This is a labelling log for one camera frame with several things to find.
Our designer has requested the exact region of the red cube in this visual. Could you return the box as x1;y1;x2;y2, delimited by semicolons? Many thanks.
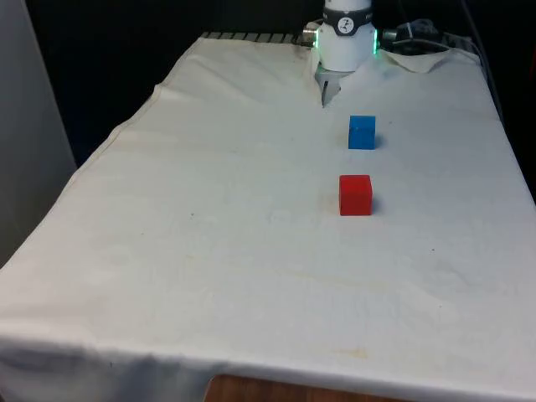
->
338;174;374;217

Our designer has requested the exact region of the blue cube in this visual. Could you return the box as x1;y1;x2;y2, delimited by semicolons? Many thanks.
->
348;115;377;151

